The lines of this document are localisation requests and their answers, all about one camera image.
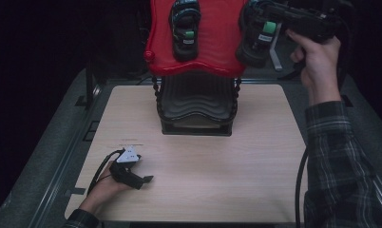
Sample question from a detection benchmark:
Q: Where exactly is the red and black shoe rack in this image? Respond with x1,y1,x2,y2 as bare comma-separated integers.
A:
143,0,249,137

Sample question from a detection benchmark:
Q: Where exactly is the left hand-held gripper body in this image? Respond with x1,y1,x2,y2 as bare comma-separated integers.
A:
108,144,144,191

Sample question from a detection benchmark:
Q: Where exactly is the person's right hand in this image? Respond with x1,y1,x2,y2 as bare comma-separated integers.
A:
285,28,343,106

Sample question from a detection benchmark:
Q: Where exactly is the black sandal with green strap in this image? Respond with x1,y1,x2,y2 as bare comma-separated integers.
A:
168,0,202,63
235,0,284,69

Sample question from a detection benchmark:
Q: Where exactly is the white metal stand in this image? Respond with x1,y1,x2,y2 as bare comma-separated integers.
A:
268,22,286,72

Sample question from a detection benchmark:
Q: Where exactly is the person's left hand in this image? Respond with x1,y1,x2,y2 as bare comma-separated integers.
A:
83,161,134,213

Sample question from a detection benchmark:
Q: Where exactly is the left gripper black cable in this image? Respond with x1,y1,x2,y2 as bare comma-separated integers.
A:
86,148,126,196

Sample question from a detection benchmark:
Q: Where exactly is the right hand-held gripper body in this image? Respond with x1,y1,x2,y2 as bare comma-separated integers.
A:
268,0,344,45

